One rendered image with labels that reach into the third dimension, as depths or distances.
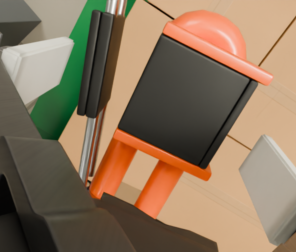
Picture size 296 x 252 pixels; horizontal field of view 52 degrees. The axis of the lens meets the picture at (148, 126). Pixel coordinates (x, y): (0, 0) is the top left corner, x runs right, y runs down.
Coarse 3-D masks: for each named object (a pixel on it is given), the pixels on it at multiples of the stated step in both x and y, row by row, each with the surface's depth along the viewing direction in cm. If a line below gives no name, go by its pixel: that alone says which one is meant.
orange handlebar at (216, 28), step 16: (192, 16) 19; (208, 16) 19; (224, 16) 20; (192, 32) 19; (208, 32) 19; (224, 32) 19; (240, 32) 20; (224, 48) 20; (240, 48) 20; (112, 144) 23; (112, 160) 23; (128, 160) 23; (160, 160) 23; (96, 176) 24; (112, 176) 23; (160, 176) 23; (176, 176) 23; (96, 192) 24; (112, 192) 24; (144, 192) 24; (160, 192) 23; (144, 208) 24; (160, 208) 24
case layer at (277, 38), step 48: (144, 0) 89; (192, 0) 84; (240, 0) 83; (288, 0) 82; (144, 48) 89; (288, 48) 86; (288, 96) 90; (240, 144) 97; (288, 144) 96; (192, 192) 104; (240, 192) 103; (240, 240) 109
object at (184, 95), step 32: (160, 64) 19; (192, 64) 19; (224, 64) 18; (160, 96) 19; (192, 96) 19; (224, 96) 19; (128, 128) 20; (160, 128) 20; (192, 128) 20; (224, 128) 20; (192, 160) 21
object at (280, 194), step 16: (256, 144) 19; (272, 144) 18; (256, 160) 18; (272, 160) 16; (288, 160) 16; (256, 176) 17; (272, 176) 16; (288, 176) 14; (256, 192) 17; (272, 192) 15; (288, 192) 14; (256, 208) 16; (272, 208) 15; (288, 208) 13; (272, 224) 14; (288, 224) 13; (272, 240) 14
